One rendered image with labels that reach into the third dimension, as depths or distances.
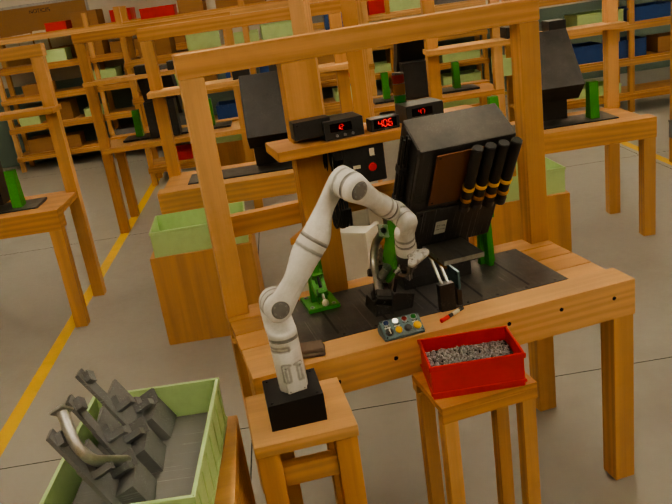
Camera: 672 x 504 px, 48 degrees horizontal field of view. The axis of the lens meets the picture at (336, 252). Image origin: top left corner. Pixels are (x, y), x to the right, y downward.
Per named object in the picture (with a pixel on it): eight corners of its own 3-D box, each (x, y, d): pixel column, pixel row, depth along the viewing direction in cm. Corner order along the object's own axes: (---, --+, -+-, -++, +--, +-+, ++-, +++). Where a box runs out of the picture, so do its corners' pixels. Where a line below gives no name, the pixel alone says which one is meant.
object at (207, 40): (384, 151, 972) (363, -33, 897) (151, 187, 961) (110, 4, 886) (379, 143, 1023) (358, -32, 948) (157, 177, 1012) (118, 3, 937)
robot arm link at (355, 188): (406, 201, 237) (387, 191, 243) (359, 172, 217) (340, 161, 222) (391, 227, 238) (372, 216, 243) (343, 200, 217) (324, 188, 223)
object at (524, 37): (549, 240, 344) (539, 20, 312) (228, 318, 311) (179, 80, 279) (538, 235, 352) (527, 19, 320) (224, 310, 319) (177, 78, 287)
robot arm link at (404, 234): (422, 244, 255) (407, 229, 260) (420, 214, 243) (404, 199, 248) (405, 255, 253) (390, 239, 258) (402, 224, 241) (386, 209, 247)
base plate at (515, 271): (568, 283, 297) (568, 278, 297) (300, 352, 273) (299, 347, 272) (515, 252, 336) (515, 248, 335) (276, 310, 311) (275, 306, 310)
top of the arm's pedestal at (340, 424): (359, 435, 230) (357, 424, 229) (256, 460, 226) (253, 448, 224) (338, 386, 260) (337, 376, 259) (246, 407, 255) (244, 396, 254)
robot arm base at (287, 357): (312, 386, 235) (301, 338, 230) (284, 396, 233) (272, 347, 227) (303, 374, 244) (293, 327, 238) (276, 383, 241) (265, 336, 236)
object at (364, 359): (635, 313, 293) (635, 278, 288) (260, 417, 260) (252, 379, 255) (613, 301, 306) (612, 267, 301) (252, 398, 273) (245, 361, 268)
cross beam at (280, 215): (516, 176, 340) (515, 156, 337) (233, 237, 311) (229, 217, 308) (511, 173, 345) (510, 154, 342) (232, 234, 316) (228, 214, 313)
